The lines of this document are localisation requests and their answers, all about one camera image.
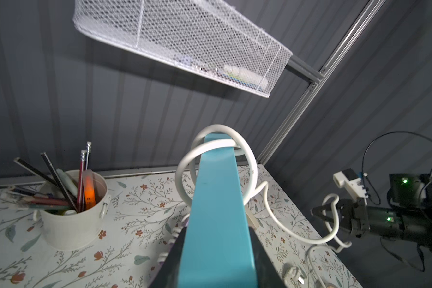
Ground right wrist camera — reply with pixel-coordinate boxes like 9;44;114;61
333;169;368;202

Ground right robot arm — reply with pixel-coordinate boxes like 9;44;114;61
312;169;432;253

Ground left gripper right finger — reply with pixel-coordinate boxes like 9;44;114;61
248;227;286;288

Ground teal power strip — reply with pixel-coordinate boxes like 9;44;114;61
177;148;258;288

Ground white cord of teal strip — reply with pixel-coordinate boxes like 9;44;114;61
157;124;353;288

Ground cream pen cup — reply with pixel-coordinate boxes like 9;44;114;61
32;172;112;252

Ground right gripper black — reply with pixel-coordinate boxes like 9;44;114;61
312;198;369;238

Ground white wire wall basket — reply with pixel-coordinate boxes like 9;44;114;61
73;1;292;98

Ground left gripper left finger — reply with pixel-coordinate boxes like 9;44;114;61
149;227;187;288

